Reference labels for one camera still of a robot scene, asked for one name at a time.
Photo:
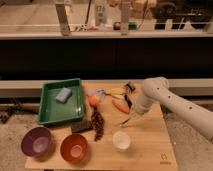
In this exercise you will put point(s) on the metal fork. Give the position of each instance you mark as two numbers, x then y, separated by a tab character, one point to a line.
126	121

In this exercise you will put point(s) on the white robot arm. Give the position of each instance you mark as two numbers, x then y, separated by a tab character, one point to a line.
157	89

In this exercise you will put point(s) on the yellow banana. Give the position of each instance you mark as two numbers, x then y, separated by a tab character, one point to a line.
117	93

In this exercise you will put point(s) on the orange fruit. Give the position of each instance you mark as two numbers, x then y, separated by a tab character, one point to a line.
94	100

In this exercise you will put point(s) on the orange carrot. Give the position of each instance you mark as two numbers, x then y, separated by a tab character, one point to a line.
121	106

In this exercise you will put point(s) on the dark grape bunch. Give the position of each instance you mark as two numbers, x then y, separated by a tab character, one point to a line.
97	122

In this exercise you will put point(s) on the blue sponge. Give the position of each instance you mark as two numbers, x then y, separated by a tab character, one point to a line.
63	95

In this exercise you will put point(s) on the dark green scrub pad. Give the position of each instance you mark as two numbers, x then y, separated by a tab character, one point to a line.
81	126

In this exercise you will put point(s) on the wooden table board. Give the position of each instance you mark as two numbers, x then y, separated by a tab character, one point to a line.
150	149

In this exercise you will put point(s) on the white cup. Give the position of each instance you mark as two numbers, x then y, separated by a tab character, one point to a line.
121	140

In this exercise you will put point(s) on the green plastic tray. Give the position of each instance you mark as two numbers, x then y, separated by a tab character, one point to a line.
53	112

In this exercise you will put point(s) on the orange bowl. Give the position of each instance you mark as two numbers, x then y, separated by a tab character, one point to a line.
74	148

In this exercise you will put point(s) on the purple bowl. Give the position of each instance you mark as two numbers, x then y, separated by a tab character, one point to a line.
36	142

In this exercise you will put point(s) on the black handled knife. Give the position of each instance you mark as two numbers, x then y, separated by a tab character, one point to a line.
128	101

